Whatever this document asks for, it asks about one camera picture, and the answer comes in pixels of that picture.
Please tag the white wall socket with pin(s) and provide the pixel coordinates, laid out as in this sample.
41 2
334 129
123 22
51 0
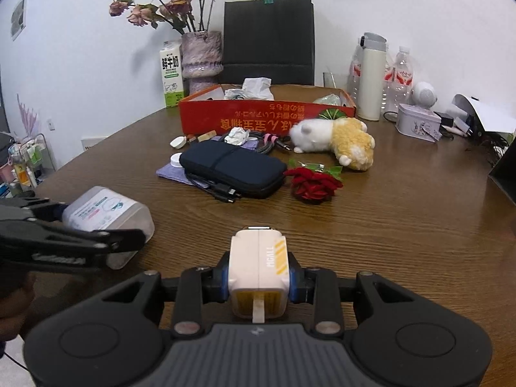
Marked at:
50 124
90 144

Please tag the white thermos bottle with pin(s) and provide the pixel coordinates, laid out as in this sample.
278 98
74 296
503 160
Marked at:
371 80

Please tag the person's left hand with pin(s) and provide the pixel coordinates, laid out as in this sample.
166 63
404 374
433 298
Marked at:
18 310

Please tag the purple cloth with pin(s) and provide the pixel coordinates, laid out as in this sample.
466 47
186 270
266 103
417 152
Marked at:
173 173

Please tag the red fabric rose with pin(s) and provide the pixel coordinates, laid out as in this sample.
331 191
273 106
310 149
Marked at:
312 183

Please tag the clear plastic wrap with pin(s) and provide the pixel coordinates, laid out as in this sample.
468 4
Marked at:
234 94

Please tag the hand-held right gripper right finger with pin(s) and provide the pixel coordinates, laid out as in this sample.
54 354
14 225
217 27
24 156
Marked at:
293 286

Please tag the white yellow plush toy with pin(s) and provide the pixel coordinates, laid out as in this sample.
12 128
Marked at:
338 139

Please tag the black paper bag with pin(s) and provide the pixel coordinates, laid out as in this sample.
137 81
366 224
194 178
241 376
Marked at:
268 36

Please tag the white round speaker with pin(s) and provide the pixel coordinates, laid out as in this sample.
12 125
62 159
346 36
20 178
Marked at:
424 94

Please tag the brown wooden desktop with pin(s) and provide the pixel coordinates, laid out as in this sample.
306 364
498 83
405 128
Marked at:
403 229

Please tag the black power adapter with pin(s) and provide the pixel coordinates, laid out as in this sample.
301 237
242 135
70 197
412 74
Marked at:
445 119

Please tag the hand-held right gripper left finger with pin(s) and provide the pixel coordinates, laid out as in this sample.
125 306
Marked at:
224 286

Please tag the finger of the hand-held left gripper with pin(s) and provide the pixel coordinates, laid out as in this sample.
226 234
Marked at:
121 241
40 209

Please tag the green white milk carton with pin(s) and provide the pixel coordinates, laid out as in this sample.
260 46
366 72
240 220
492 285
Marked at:
172 74

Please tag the purple ceramic vase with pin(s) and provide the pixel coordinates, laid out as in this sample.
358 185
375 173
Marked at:
201 56

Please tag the white round lid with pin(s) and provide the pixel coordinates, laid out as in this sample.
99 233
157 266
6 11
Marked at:
176 160

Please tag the small crumpled white tissue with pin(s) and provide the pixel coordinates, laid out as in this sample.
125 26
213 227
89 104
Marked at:
237 135

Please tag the beige mahjong tile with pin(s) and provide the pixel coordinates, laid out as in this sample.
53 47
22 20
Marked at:
204 136

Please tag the orange cardboard box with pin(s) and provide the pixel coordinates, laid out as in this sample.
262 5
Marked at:
250 117

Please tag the dark blue pouch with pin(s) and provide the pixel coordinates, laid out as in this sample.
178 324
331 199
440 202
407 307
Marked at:
234 169

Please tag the large crumpled white tissue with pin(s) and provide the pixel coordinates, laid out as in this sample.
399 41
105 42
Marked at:
258 87

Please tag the green clear plastic bag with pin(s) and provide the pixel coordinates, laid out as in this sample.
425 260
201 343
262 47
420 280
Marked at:
328 100

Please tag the white charger block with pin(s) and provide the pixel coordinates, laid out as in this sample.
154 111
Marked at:
258 266

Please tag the clear water bottle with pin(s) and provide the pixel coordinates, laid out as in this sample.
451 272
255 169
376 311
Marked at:
400 80

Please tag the pale tin box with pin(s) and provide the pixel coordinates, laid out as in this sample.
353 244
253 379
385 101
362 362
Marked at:
417 123

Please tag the wall picture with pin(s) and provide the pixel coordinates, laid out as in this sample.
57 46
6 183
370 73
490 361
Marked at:
18 16

